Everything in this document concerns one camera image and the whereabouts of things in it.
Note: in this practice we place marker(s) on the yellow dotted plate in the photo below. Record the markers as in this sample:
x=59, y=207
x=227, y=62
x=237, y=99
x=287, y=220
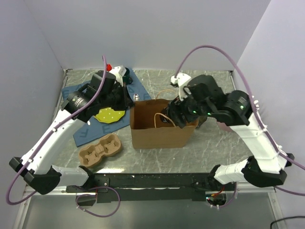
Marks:
x=108, y=116

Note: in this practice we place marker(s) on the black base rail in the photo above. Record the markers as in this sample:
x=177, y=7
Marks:
x=153, y=186

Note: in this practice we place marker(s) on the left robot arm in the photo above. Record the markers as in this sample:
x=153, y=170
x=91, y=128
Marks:
x=106, y=89

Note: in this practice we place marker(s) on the cardboard cup carrier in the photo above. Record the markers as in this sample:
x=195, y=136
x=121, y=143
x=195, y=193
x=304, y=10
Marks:
x=92, y=155

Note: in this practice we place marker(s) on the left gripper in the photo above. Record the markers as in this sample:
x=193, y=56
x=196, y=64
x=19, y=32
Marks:
x=127, y=102

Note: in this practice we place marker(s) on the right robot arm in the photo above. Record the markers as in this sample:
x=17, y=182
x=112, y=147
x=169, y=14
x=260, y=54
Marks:
x=201, y=96

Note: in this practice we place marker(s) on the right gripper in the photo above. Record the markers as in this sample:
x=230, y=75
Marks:
x=175, y=107

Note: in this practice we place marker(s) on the dark green mug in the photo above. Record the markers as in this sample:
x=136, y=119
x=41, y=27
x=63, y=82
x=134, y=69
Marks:
x=126, y=78

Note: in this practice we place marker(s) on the silver spoon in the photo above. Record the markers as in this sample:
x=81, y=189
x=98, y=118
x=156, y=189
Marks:
x=136, y=97

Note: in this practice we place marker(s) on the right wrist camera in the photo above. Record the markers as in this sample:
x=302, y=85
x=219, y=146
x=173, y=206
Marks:
x=180, y=81

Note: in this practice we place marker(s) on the pink stirrer cup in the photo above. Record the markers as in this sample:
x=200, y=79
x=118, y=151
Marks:
x=224, y=127

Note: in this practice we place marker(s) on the brown paper bag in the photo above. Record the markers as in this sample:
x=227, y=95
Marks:
x=148, y=131

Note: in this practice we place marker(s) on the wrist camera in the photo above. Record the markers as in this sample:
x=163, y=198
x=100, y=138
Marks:
x=180, y=81
x=116, y=73

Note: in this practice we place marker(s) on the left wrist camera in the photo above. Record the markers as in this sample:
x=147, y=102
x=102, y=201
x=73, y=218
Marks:
x=116, y=73

